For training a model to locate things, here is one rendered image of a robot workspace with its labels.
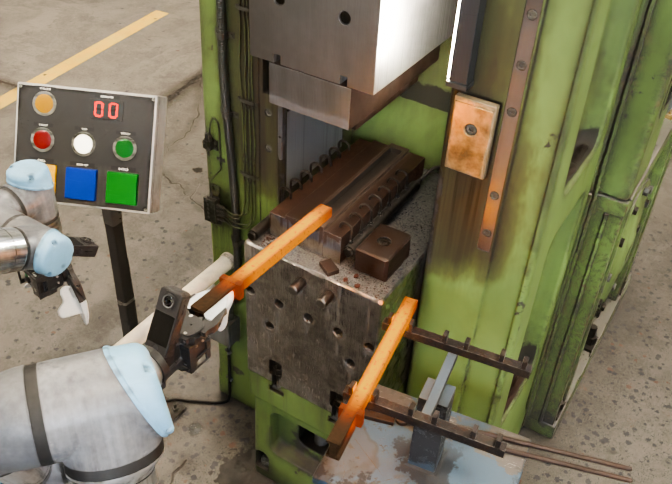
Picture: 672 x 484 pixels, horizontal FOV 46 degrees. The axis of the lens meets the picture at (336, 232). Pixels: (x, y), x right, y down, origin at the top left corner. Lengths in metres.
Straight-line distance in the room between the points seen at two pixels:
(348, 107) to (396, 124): 0.58
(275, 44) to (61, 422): 0.97
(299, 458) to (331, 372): 0.48
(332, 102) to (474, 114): 0.29
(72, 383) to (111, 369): 0.04
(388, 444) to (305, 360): 0.36
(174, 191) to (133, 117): 1.79
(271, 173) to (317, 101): 0.43
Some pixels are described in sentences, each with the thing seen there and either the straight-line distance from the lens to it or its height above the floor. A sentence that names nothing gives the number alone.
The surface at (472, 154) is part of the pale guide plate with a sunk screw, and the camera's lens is 1.65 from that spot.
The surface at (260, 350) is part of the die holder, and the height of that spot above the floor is 0.57.
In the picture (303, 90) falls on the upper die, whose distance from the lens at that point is 1.64.
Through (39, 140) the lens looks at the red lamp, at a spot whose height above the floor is 1.09.
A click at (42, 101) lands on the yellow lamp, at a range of 2.00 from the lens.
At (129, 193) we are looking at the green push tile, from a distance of 1.92.
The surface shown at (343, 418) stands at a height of 0.96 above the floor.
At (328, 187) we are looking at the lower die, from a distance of 1.94.
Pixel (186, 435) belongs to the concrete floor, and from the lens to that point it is 2.66.
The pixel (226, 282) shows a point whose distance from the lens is 1.42.
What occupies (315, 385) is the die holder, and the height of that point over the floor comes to 0.54.
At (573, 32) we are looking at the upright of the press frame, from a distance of 1.51.
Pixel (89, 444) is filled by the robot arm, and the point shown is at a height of 1.36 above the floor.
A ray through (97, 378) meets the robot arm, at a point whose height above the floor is 1.41.
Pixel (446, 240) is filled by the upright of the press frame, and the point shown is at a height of 0.98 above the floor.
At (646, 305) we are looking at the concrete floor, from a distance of 3.39.
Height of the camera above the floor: 2.08
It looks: 38 degrees down
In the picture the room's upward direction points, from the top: 3 degrees clockwise
